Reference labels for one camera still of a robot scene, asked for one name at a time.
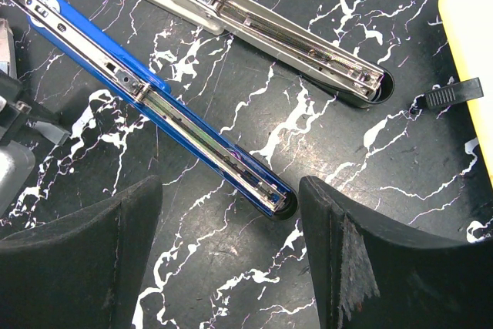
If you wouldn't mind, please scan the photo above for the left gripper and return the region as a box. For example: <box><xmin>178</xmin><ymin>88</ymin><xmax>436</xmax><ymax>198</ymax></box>
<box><xmin>1</xmin><ymin>72</ymin><xmax>59</xmax><ymax>213</ymax></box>

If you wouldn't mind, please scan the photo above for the staple strip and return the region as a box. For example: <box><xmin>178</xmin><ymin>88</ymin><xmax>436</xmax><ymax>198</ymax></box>
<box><xmin>28</xmin><ymin>119</ymin><xmax>71</xmax><ymax>146</ymax></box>

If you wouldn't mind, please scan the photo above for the yellow framed whiteboard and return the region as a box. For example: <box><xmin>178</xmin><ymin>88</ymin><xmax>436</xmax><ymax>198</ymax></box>
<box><xmin>438</xmin><ymin>0</ymin><xmax>492</xmax><ymax>176</ymax></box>

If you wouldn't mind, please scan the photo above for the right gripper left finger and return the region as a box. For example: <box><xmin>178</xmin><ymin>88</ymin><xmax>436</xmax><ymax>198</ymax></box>
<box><xmin>1</xmin><ymin>176</ymin><xmax>163</xmax><ymax>328</ymax></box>

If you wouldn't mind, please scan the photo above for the red staple box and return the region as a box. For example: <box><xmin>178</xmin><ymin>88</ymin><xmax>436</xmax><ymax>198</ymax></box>
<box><xmin>0</xmin><ymin>18</ymin><xmax>17</xmax><ymax>79</ymax></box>

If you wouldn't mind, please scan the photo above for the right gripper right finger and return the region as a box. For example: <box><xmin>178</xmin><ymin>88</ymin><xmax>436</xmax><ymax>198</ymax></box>
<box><xmin>299</xmin><ymin>176</ymin><xmax>492</xmax><ymax>328</ymax></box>

